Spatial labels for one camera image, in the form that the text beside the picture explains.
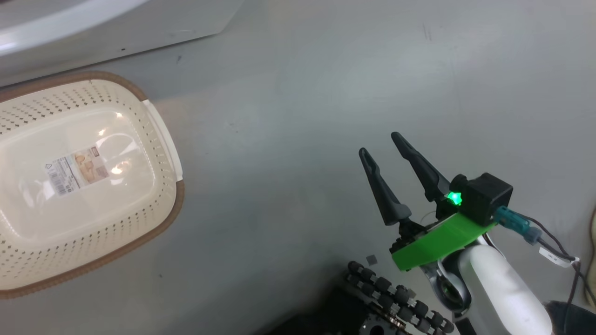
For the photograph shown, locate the cream perforated laundry basket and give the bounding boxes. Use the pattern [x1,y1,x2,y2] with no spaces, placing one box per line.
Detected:
[0,71,185,299]

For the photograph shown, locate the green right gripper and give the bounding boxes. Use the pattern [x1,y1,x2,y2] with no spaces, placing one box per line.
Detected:
[359,132,497,272]

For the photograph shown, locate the black omni wheel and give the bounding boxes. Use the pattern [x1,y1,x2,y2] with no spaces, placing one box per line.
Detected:
[345,261,455,335]

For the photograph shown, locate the basket product label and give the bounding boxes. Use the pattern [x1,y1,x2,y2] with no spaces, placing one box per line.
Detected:
[44,145,110,196]

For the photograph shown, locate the right camera cable teal plug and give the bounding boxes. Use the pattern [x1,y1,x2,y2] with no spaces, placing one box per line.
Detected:
[494,206,596,308]

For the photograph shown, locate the white front-load washing machine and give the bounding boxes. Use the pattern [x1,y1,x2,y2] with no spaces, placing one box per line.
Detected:
[0,0,246,88]

